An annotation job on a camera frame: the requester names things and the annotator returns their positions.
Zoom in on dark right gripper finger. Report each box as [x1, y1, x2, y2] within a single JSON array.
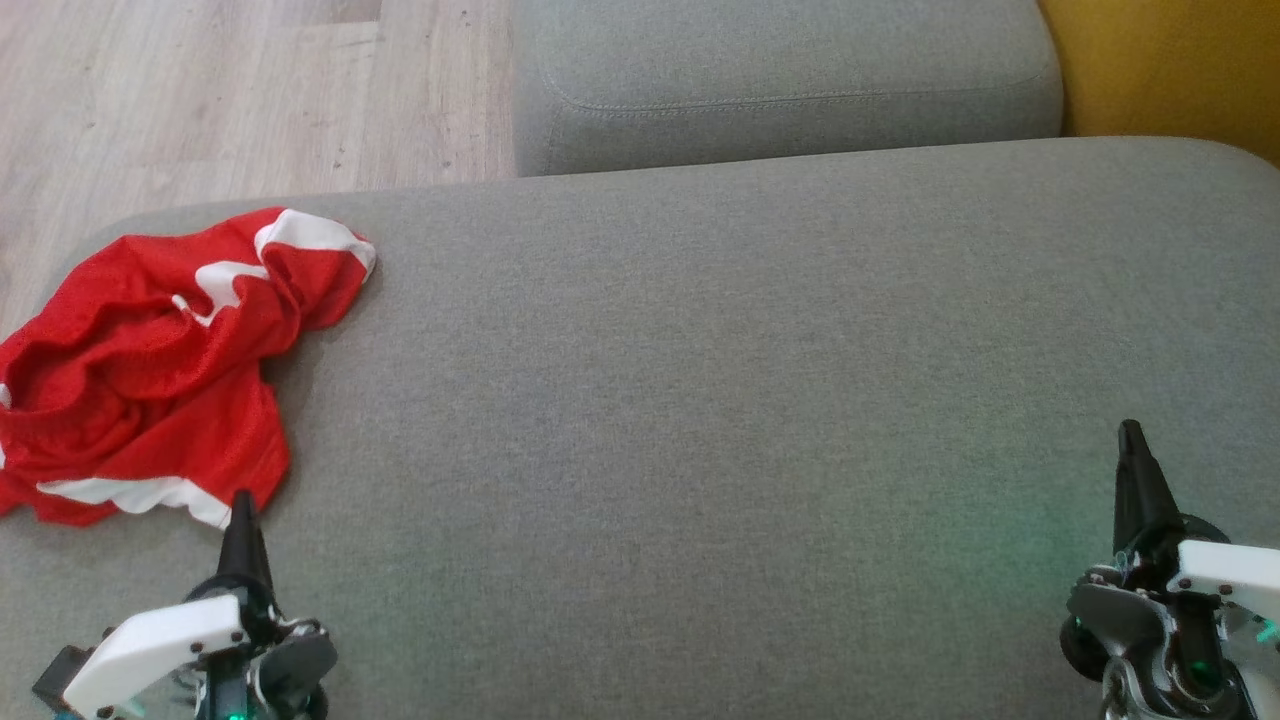
[[1113, 420, 1186, 559]]

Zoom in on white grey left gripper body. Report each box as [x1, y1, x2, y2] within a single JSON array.
[[60, 575, 339, 720]]

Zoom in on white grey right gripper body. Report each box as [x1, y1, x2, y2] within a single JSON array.
[[1060, 515, 1280, 720]]

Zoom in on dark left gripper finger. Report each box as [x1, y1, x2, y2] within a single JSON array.
[[216, 490, 276, 601]]

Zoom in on red white sports shorts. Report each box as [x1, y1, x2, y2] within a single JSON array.
[[0, 207, 377, 529]]

